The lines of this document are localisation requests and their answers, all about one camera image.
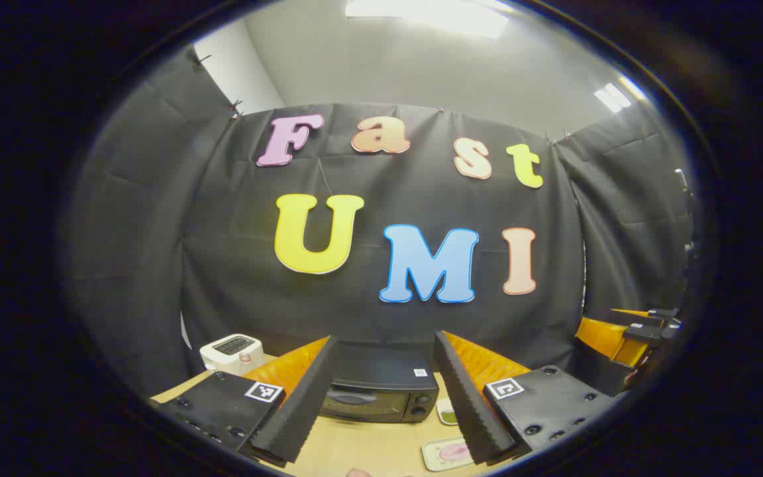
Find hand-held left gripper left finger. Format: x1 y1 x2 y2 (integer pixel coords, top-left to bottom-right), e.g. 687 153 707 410
153 336 340 464

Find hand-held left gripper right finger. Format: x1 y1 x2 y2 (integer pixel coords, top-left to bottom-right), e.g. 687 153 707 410
432 330 615 466

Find small ceiling light panel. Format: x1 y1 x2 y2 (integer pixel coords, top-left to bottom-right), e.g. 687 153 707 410
593 82 632 113

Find white rectangular plate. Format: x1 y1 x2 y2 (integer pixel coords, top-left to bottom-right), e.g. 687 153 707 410
421 436 476 472

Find white divided bean dish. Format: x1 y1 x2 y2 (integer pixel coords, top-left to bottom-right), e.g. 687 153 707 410
436 397 462 426

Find black electric oven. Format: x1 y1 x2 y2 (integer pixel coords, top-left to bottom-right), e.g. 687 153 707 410
319 341 440 423

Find white toaster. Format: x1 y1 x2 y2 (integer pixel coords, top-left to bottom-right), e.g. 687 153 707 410
199 333 264 376

